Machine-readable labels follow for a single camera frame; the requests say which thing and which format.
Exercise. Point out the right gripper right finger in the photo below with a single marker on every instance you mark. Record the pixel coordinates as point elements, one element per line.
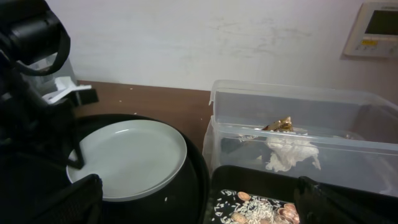
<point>319,203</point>

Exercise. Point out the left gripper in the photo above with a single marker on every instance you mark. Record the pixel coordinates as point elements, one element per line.
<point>41,132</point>

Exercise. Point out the grey plate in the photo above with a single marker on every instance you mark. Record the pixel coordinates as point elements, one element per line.
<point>133,158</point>

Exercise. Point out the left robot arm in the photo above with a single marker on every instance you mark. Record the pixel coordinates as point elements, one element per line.
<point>35,43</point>

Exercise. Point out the clear plastic bin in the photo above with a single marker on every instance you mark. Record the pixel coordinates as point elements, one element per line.
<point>355,132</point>

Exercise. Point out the wall control panel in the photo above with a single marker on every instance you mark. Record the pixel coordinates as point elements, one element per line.
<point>374,32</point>

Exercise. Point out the white tissue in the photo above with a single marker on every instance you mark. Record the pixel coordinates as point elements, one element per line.
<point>286,153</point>

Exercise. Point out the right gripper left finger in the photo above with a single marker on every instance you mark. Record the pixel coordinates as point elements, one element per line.
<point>80,202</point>

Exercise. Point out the black rectangular tray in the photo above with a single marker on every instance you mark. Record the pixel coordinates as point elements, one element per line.
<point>254,182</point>

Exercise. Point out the food scraps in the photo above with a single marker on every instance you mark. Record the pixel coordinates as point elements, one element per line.
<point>233,207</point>

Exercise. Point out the round black tray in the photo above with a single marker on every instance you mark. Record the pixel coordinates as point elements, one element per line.
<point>180,201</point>

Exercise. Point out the gold snack wrapper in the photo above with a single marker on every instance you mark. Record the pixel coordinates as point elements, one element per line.
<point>280,125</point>

